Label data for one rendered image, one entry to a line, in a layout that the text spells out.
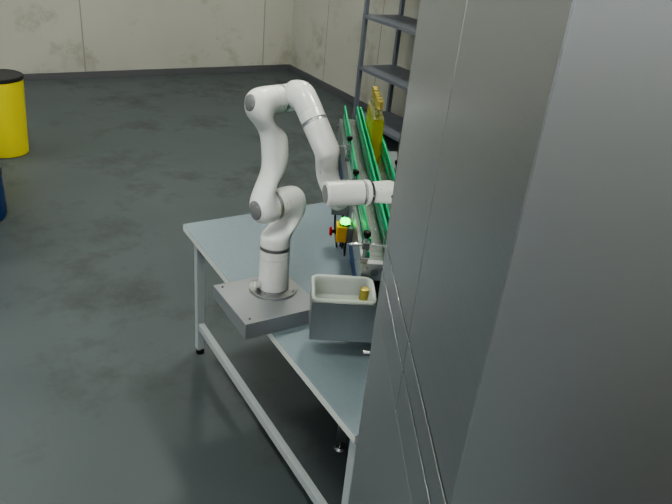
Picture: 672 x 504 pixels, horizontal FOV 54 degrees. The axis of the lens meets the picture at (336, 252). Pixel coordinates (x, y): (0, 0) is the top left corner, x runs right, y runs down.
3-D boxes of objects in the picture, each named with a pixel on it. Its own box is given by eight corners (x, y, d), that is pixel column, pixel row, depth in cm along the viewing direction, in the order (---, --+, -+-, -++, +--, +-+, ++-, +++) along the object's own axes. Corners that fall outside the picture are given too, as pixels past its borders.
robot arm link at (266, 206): (297, 220, 249) (264, 230, 238) (277, 213, 257) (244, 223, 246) (294, 85, 231) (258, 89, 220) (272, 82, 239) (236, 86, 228)
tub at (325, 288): (374, 323, 227) (377, 302, 223) (310, 320, 225) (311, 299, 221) (370, 297, 243) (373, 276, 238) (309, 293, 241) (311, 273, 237)
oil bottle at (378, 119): (379, 155, 344) (386, 102, 330) (369, 154, 343) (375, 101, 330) (378, 152, 348) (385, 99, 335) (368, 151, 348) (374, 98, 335)
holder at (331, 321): (386, 343, 232) (392, 306, 224) (309, 339, 229) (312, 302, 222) (381, 316, 247) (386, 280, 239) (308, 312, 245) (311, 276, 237)
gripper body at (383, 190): (361, 196, 228) (391, 194, 232) (371, 208, 220) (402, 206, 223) (363, 176, 225) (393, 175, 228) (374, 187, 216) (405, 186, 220)
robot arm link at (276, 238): (253, 245, 255) (254, 188, 245) (289, 234, 267) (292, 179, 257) (273, 256, 248) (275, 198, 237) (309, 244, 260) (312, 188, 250)
